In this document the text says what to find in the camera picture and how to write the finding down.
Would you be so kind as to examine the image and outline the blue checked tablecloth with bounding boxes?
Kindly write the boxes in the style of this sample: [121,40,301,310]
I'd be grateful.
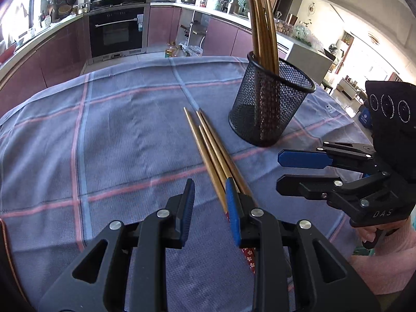
[0,56,374,312]

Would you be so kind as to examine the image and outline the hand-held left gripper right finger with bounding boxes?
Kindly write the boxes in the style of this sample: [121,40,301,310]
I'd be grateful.
[225,177,381,312]

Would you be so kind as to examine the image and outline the black built-in oven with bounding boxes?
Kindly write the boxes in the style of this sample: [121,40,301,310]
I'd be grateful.
[88,6,145,58]

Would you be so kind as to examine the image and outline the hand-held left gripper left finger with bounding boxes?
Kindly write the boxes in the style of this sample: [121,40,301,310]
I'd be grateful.
[37,178,196,312]

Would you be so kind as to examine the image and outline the clear plastic bags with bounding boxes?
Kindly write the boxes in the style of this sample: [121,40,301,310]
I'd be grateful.
[291,24,326,51]

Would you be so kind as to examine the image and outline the kitchen window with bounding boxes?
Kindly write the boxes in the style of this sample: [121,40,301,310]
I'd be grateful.
[0,0,49,49]

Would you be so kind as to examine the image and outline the pink base cabinets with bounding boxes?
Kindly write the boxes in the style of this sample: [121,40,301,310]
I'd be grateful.
[0,15,92,118]
[148,5,290,61]

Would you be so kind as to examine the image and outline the blue bag white logo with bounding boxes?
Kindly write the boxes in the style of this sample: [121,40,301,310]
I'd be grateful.
[359,109,373,129]

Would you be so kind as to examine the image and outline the person's right forearm pink sleeve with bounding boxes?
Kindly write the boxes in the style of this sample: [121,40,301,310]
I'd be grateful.
[351,213,416,295]

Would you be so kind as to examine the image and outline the black mesh utensil holder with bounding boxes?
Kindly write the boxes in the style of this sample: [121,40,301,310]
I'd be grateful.
[228,51,316,147]

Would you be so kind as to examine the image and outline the white kitchen counter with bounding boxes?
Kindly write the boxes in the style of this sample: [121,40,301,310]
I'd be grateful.
[0,2,337,87]

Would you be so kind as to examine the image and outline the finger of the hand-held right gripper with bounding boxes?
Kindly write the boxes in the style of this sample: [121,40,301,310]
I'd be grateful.
[278,141,391,174]
[276,171,392,209]

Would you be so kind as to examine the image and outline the wooden chopstick red patterned end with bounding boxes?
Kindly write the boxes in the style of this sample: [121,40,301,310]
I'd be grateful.
[198,124,241,194]
[197,110,253,199]

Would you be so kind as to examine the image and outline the person's right hand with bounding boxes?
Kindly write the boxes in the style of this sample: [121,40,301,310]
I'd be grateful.
[355,225,378,244]

